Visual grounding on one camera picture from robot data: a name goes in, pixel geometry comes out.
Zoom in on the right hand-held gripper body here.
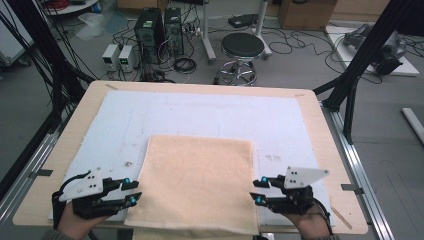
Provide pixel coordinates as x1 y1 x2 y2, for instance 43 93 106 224
267 165 331 216

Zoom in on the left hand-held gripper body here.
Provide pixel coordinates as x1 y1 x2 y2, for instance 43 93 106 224
58 167 130 221

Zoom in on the cream towel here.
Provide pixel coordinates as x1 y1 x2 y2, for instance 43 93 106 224
123 134 261 240

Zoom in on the person's left hand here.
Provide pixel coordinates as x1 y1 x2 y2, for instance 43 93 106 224
57 202 111 240

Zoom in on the person's right hand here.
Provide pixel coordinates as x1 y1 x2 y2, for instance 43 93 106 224
284 205 333 240

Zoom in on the thin wooden strip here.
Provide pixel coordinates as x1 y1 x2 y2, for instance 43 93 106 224
329 206 353 231

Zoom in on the white grid mat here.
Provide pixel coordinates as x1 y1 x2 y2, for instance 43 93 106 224
48 89 337 228

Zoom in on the white power supply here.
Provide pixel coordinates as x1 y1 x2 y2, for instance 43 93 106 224
118 44 140 74
101 43 121 72

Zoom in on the white pipe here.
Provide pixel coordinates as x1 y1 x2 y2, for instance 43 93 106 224
400 107 424 146

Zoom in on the black round stool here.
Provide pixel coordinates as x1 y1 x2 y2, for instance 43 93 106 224
218 32 266 87

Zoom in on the white stand leg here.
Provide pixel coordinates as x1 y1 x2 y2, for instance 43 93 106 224
252 0 273 61
199 0 218 65

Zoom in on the large black computer tower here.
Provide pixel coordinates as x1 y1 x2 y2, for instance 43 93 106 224
133 7 166 65

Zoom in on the slim black computer tower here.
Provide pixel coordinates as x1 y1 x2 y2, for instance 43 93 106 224
163 7 185 56

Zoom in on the clear plastic sheet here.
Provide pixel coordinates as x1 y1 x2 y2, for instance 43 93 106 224
76 11 130 41

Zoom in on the black flat device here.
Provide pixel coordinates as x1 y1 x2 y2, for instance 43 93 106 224
227 13 261 29

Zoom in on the white floor board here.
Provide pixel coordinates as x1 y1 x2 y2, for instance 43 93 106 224
324 24 421 78

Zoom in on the cardboard box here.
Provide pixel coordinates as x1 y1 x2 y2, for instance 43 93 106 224
279 0 339 32

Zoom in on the grey machine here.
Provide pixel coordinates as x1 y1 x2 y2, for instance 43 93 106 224
343 23 408 76

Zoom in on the white panel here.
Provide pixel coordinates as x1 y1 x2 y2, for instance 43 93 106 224
0 0 35 66

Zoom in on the white round table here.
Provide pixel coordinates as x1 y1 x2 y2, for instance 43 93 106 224
43 0 101 16

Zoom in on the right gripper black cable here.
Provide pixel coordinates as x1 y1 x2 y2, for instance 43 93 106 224
311 197 335 235

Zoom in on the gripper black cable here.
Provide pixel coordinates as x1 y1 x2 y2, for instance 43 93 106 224
311 197 335 235
51 170 92 231

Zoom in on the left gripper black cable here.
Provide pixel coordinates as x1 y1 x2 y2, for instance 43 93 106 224
51 170 92 231

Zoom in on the grey metal bracket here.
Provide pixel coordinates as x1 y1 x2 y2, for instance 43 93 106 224
28 168 54 179
340 182 365 196

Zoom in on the aluminium rail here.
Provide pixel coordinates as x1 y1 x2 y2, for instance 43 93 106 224
0 113 73 231
320 101 396 240

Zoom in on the coiled black cable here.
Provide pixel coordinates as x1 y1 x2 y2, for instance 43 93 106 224
172 57 198 75

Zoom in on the black floor cable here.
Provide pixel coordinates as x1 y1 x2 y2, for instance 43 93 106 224
265 28 335 75

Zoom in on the black metal frame post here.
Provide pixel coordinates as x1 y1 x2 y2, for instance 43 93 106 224
6 0 96 135
312 0 420 145

